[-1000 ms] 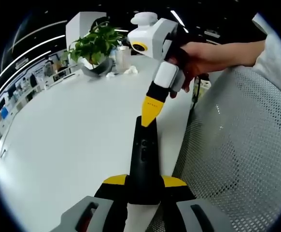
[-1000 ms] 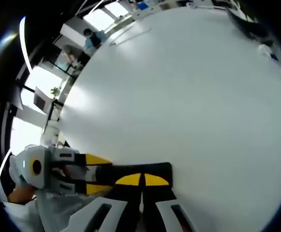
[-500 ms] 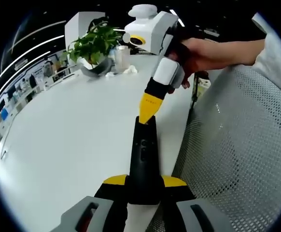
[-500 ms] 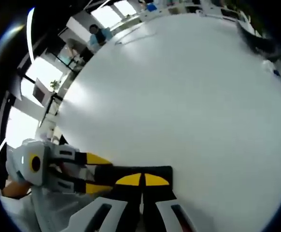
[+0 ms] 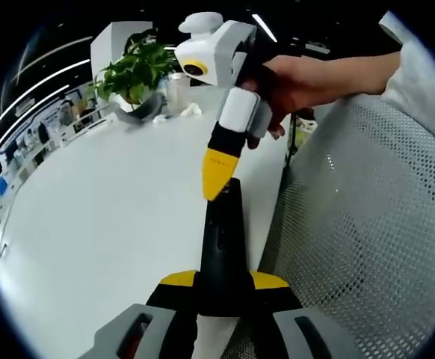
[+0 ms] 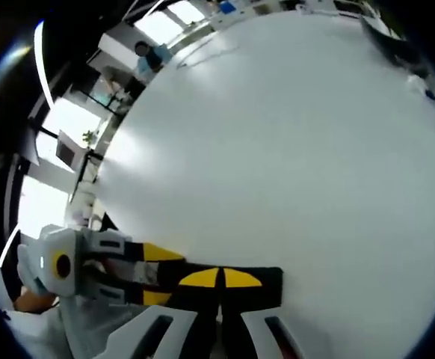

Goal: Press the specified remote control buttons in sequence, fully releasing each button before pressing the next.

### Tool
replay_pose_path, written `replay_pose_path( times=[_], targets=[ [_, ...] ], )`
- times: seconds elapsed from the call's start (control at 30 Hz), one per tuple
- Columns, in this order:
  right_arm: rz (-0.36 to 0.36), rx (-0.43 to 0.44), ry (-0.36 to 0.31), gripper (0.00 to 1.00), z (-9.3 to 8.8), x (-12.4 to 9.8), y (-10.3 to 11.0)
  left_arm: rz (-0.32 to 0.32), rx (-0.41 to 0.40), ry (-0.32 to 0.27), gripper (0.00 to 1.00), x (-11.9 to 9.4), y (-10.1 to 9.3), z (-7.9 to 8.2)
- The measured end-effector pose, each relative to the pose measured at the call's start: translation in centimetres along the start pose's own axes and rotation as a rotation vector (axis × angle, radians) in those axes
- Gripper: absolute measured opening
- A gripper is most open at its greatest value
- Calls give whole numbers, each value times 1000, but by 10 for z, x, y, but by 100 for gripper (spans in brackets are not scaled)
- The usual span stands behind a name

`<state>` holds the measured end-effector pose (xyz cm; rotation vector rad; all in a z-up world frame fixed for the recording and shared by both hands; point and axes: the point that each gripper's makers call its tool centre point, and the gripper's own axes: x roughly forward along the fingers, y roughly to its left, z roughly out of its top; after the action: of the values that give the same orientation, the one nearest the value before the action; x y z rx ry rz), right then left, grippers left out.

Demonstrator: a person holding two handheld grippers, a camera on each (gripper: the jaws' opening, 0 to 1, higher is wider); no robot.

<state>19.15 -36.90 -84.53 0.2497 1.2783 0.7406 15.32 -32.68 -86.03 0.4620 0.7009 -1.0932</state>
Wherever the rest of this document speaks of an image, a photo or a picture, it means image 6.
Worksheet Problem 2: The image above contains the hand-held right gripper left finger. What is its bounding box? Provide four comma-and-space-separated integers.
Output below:
101, 267, 223, 359

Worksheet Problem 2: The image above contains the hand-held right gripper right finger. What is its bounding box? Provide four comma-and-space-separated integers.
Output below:
220, 267, 315, 359

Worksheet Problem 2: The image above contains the person's left hand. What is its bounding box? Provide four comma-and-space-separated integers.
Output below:
13, 290, 60, 313

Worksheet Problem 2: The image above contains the computer monitor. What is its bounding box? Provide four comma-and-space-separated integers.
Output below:
55, 129, 88, 170

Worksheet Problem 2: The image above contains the white ceiling light strip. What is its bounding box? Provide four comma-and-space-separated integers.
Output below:
33, 20, 56, 109

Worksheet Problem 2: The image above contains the crumpled white tissue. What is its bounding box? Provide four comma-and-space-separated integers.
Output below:
407, 74, 428, 94

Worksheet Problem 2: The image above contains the thin white cable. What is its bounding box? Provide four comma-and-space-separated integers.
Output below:
175, 35, 243, 70

